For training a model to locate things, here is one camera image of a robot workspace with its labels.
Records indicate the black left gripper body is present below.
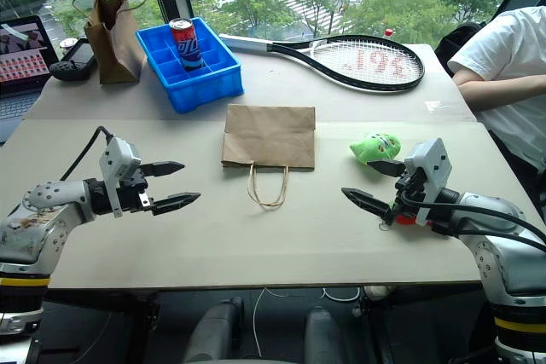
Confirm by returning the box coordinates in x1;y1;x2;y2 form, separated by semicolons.
118;170;154;214

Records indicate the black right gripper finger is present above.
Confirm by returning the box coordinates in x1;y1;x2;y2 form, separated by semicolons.
340;187;396;218
367;159;407;178

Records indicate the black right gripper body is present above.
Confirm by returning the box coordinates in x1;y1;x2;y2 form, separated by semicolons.
389;167;428;218

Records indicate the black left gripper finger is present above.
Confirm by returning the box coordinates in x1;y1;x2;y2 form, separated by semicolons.
140;160;186;178
150;192;202;217

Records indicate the flat brown paper bag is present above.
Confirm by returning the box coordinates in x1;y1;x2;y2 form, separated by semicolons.
220;104;317;211

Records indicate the standing brown paper bag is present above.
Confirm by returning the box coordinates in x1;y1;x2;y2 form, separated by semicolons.
71;0;148;86

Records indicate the green plush toy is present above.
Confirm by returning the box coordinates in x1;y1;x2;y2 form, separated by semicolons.
349;133;403;167

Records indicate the blue plastic compartment tray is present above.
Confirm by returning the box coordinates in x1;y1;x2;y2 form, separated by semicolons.
135;16;246;115

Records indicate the black and white tennis racket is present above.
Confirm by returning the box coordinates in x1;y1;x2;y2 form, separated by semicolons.
218;32;427;94

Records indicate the red and blue soda can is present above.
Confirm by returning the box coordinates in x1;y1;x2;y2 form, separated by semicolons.
168;17;204;72

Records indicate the dark rounded shape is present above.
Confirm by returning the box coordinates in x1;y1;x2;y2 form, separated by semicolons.
183;295;245;364
303;306;350;364

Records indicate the black gamepad controller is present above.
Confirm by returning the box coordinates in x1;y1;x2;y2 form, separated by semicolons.
49;61;91;82

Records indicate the black handheld game console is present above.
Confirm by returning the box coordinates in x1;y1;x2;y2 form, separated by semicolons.
59;38;97;71

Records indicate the black backpack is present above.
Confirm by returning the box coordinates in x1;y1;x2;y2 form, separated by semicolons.
433;21;488;76

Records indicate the person in white t-shirt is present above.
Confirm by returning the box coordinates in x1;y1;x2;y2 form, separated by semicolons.
446;5;546;214

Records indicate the open laptop computer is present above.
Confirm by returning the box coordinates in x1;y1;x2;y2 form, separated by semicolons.
0;14;59;144

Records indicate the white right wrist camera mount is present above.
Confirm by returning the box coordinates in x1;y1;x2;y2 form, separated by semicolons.
404;137;453;227

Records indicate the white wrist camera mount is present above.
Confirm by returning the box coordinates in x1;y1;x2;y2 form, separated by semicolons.
98;136;142;218
404;137;453;227

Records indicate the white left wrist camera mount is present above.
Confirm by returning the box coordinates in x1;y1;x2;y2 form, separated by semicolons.
98;136;142;218

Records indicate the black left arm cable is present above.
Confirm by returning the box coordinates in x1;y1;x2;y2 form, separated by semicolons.
59;125;114;182

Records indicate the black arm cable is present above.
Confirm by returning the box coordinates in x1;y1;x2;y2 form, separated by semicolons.
400;192;546;254
59;125;114;182

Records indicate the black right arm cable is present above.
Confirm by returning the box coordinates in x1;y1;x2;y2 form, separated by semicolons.
400;192;546;254

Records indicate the looped white cable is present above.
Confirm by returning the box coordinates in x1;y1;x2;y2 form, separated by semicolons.
321;286;362;303

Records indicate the thin white cable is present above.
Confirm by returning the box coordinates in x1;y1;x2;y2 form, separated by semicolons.
252;288;295;357

